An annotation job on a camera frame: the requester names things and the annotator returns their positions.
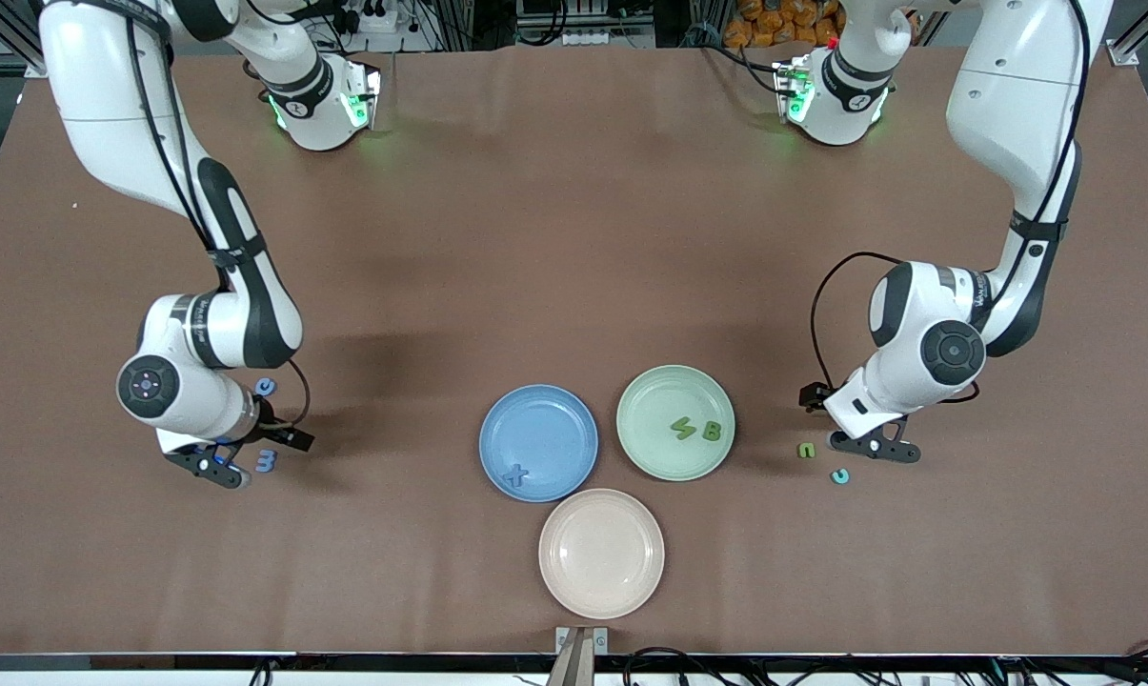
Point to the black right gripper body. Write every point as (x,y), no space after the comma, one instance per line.
(271,425)

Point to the blue foam letter m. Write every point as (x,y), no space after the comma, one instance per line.
(268,462)

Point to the blue foam letter e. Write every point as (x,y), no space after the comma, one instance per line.
(259,387)

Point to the green foam letter B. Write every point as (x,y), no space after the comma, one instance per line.
(712,431)

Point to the blue foam letter x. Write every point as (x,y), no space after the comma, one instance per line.
(515,475)

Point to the blue plate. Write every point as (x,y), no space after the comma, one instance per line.
(538,433)

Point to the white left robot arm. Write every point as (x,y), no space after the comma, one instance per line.
(835,129)

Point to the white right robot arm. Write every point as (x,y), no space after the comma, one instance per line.
(321,133)

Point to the green plate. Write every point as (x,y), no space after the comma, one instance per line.
(654,410)

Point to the beige plate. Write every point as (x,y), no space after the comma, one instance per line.
(601,554)

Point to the large table cover sheet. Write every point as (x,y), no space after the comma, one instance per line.
(574,238)

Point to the orange fruit pile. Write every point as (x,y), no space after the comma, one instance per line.
(774,24)

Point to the white power strip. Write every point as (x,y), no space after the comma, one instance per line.
(373,21)
(588,40)

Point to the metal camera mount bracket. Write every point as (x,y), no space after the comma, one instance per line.
(574,657)

